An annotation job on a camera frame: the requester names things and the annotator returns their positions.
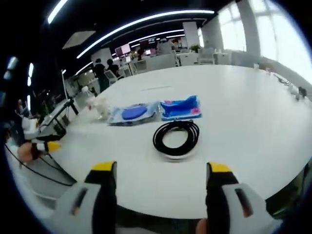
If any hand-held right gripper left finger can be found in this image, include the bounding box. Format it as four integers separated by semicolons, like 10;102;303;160
43;160;118;234

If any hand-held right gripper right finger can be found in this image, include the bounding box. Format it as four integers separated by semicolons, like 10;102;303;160
205;161;285;234

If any clear plastic water bottle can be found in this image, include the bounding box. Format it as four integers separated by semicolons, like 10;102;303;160
81;86;98;111

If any white paper cup green print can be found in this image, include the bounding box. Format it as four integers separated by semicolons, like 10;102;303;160
93;97;111;120

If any clear packet with blue disc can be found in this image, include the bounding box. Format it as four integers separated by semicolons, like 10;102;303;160
107;101;159;127

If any blue packet with pink print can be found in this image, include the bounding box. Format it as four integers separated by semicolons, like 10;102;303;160
159;95;203;122

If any person's left hand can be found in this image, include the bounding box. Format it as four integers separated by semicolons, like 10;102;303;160
16;142;40;164

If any person's right hand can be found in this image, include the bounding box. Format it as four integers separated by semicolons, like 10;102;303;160
195;217;208;234

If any black metal stand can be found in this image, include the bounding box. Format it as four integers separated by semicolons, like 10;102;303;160
52;97;80;134

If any white table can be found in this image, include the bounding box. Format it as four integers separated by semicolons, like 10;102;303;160
7;64;312;219

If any purple screen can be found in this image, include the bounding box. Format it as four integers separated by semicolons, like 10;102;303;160
115;43;131;57

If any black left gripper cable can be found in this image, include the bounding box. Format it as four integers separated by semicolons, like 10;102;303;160
4;143;77;187

